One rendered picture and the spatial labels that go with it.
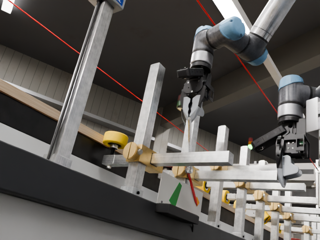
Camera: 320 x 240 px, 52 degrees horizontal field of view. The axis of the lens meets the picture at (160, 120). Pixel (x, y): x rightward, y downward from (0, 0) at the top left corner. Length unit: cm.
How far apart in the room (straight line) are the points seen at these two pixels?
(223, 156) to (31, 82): 540
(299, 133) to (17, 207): 78
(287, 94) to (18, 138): 80
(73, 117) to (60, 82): 544
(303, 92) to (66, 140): 74
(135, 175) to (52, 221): 27
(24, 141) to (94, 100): 537
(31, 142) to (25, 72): 518
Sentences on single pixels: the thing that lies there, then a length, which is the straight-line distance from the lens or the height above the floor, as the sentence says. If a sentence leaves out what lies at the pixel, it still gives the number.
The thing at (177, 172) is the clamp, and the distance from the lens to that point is 111.
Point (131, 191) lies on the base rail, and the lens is 89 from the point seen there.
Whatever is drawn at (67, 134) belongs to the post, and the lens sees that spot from 75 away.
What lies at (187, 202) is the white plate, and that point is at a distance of 112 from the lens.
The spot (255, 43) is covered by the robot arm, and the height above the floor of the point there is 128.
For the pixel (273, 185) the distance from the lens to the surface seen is 158.
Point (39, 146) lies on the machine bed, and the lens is 97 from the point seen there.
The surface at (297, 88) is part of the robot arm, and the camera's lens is 113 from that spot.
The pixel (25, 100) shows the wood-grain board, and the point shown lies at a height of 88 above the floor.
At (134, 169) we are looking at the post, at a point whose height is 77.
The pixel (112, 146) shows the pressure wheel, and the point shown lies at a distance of 108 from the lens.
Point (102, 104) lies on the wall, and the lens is 632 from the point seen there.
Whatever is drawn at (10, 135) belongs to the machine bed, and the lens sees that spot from 93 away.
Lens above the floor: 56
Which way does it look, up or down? 23 degrees up
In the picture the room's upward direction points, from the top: 11 degrees clockwise
